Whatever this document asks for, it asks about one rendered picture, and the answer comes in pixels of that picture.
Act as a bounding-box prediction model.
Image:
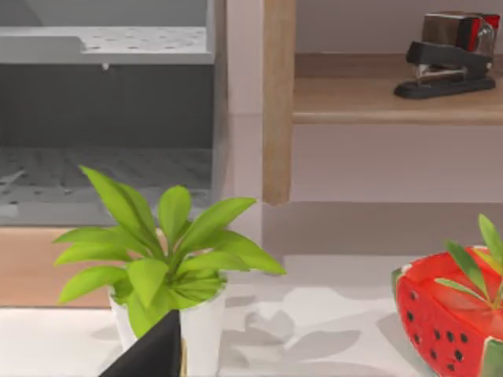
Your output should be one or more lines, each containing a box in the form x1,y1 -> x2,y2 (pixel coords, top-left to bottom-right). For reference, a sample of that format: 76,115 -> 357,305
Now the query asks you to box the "pale wooden drawer front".
0,224 -> 130,309

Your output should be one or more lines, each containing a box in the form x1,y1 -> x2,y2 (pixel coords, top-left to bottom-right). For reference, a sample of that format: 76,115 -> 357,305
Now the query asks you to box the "green plant in white pot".
52,164 -> 287,377

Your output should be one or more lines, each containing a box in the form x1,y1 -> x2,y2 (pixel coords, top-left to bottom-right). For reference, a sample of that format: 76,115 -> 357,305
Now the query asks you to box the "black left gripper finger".
97,309 -> 182,377

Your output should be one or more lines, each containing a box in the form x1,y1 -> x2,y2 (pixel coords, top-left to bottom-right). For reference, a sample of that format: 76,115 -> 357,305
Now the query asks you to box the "black and red stapler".
393,11 -> 501,99

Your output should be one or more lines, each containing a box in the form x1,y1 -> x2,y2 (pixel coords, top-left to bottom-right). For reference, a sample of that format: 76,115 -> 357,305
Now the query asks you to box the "wooden open shelf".
262,0 -> 503,207

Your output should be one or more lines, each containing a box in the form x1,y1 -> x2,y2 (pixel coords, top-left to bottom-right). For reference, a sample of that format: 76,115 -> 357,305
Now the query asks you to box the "red watermelon-shaped plant pot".
390,214 -> 503,377

